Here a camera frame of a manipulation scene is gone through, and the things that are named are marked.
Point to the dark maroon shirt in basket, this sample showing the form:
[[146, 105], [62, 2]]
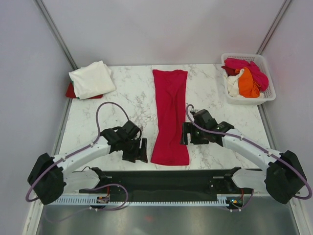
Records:
[[230, 71]]

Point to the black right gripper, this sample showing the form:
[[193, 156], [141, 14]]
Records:
[[189, 128]]

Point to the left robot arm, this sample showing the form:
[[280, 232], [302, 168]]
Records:
[[48, 175]]

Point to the white plastic laundry basket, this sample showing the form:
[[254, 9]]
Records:
[[268, 95]]

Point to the orange shirt in basket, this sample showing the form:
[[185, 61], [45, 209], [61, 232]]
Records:
[[247, 86]]

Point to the cream white shirt in basket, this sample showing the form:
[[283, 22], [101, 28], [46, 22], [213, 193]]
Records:
[[233, 84]]

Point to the pink shirt in basket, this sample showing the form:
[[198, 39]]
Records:
[[259, 77]]

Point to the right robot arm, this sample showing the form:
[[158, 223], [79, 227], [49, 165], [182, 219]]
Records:
[[280, 174]]

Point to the folded white t shirt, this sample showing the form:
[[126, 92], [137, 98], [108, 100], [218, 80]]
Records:
[[92, 80]]

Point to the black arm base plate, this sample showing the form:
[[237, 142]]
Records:
[[166, 184]]

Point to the folded dark red t shirt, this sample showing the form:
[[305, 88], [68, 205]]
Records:
[[71, 94]]

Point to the aluminium frame post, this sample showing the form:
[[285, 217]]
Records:
[[274, 25], [55, 31]]

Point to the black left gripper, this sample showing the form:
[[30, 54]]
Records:
[[137, 153]]

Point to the right aluminium frame post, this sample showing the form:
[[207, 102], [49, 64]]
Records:
[[274, 25]]

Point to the white slotted cable duct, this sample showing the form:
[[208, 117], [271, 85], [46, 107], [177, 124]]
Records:
[[92, 200]]

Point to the left aluminium frame post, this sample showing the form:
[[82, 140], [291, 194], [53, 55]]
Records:
[[55, 31]]

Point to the crimson red t shirt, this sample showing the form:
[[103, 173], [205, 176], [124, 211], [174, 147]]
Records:
[[170, 89]]

